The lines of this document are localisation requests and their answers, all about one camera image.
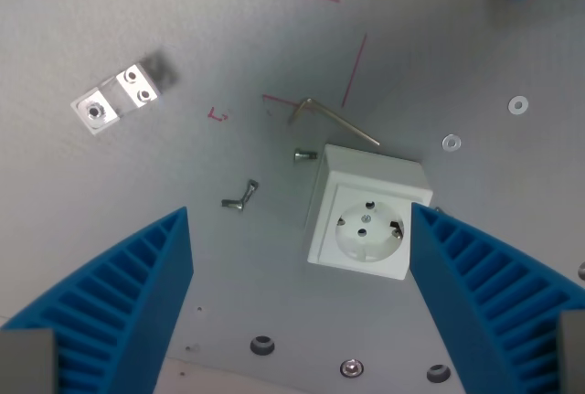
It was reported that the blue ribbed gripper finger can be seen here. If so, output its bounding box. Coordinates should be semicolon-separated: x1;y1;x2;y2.
0;206;195;394
409;202;585;394

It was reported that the hex socket table bolt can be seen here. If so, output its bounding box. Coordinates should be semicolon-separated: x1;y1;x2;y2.
339;358;366;379

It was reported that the metal allen key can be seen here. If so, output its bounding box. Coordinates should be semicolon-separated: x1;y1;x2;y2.
287;98;381;146

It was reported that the white wall power socket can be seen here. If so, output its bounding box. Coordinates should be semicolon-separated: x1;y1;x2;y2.
306;143;434;282

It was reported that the aluminium angle bracket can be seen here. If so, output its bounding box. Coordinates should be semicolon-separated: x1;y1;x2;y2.
69;63;162;137

